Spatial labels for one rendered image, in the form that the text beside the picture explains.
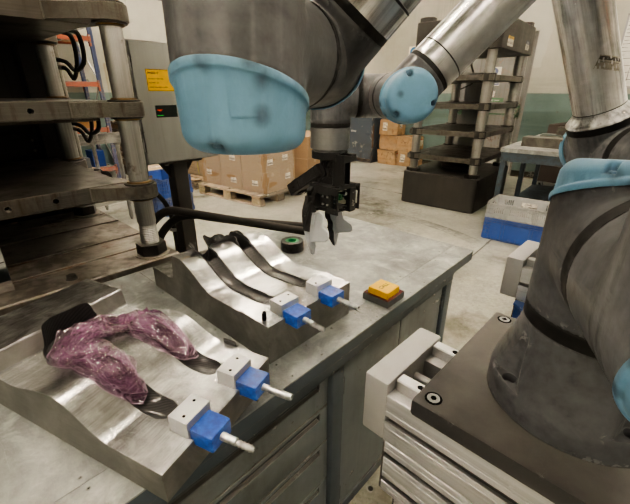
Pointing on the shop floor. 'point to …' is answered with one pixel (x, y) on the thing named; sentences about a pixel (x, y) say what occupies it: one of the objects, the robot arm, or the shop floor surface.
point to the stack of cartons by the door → (394, 144)
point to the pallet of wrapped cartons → (249, 176)
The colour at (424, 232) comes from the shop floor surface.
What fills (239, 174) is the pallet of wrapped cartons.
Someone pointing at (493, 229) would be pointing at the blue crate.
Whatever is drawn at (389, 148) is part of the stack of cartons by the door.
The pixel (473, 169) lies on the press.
